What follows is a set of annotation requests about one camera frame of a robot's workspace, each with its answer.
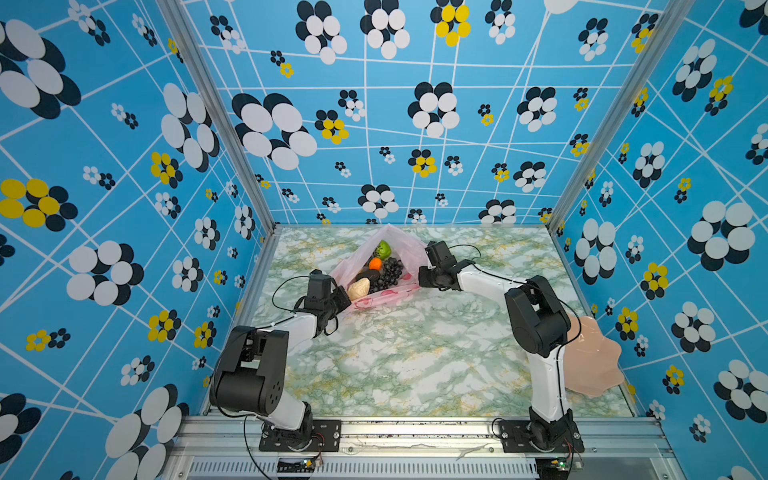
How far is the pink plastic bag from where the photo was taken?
0.95 metres

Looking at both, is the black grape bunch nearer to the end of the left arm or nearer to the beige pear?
the beige pear

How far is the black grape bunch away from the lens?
101 centimetres
